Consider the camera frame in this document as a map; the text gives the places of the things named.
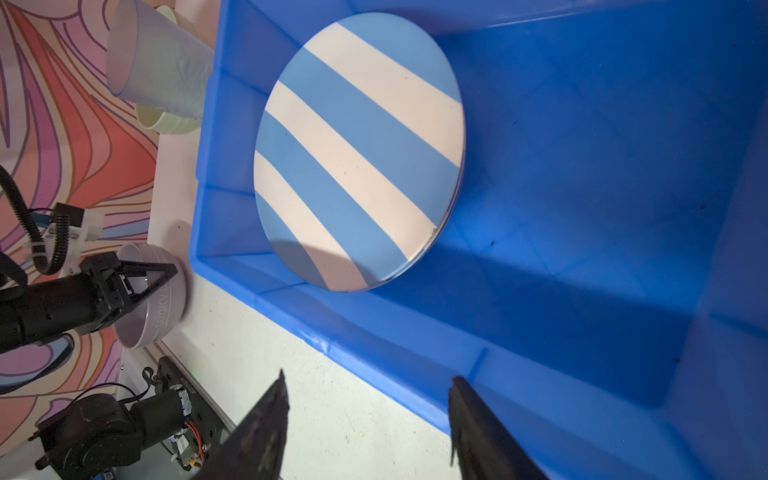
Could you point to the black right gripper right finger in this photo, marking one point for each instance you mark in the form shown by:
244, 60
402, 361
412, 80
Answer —
484, 447

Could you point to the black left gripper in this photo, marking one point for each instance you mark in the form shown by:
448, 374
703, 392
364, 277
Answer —
118, 287

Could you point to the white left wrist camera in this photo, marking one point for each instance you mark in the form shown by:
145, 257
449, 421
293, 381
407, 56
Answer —
85, 225

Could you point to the blue plastic bin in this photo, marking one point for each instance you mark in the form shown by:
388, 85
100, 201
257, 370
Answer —
602, 282

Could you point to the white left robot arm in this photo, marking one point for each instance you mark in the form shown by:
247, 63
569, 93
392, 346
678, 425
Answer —
43, 312

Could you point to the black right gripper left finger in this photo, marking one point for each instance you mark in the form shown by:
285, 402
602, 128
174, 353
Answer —
255, 448

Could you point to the light green ceramic bowl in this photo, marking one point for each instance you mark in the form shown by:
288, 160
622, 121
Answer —
159, 121

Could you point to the blue ribbed plastic cup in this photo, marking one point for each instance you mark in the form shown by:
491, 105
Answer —
154, 62

